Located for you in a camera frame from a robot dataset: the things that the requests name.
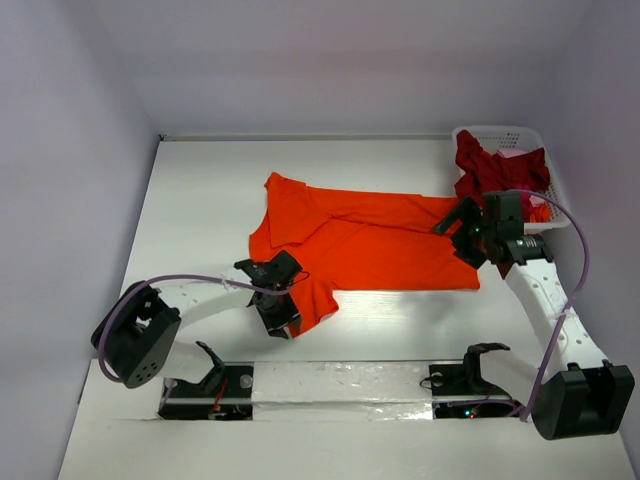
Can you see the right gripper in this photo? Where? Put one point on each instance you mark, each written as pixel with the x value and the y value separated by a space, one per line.
pixel 466 240

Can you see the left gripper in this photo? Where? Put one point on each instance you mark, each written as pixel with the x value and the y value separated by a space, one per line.
pixel 276 323

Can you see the orange t-shirt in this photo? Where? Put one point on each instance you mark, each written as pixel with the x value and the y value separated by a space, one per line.
pixel 354 240

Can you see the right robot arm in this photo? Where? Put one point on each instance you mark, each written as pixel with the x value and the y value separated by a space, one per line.
pixel 575 391

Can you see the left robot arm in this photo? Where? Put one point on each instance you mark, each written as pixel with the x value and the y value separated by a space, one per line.
pixel 136 340

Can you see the dark red t-shirt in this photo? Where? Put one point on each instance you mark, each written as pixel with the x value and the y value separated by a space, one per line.
pixel 485 172

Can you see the white plastic laundry basket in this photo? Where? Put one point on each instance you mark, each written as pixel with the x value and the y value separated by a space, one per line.
pixel 493 138

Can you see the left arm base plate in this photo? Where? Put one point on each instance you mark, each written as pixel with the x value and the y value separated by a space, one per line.
pixel 223 393

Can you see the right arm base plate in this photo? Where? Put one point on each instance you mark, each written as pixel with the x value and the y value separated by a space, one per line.
pixel 459 390

